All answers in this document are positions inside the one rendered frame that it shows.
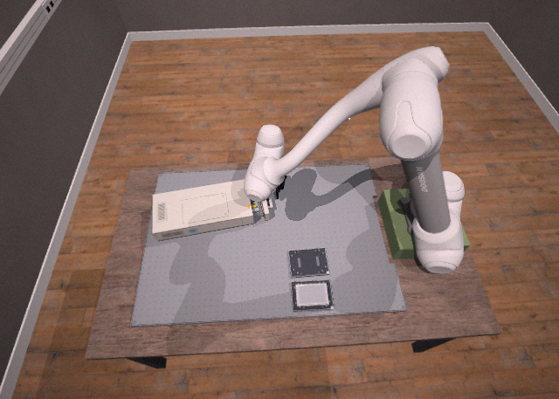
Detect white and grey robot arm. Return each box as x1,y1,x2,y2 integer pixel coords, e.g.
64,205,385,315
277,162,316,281
244,46,465,274

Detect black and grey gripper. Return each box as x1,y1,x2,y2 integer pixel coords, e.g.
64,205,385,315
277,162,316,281
276,175,287,199

